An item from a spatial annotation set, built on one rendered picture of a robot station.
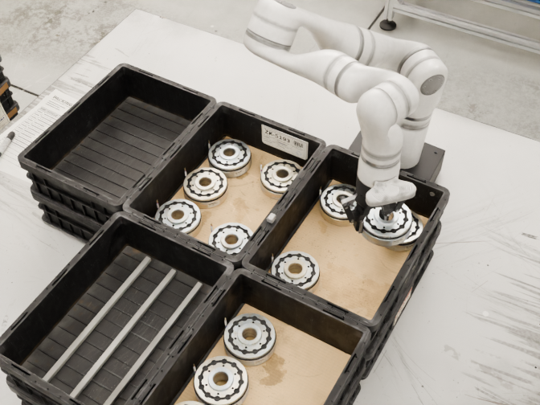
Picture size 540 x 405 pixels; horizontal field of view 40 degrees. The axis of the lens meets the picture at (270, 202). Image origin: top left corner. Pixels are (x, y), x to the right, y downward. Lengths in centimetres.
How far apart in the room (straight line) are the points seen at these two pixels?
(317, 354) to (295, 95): 93
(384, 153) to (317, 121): 83
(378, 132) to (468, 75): 223
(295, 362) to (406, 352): 29
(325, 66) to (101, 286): 68
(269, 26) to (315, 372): 66
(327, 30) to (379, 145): 31
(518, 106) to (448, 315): 175
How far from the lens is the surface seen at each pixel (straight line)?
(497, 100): 334
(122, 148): 188
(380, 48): 157
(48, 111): 222
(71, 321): 159
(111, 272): 164
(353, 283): 158
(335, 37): 148
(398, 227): 146
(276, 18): 139
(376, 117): 120
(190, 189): 171
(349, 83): 126
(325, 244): 164
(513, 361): 170
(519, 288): 181
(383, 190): 131
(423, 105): 172
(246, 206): 171
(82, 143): 191
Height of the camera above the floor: 213
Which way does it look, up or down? 49 degrees down
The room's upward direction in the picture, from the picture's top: 1 degrees counter-clockwise
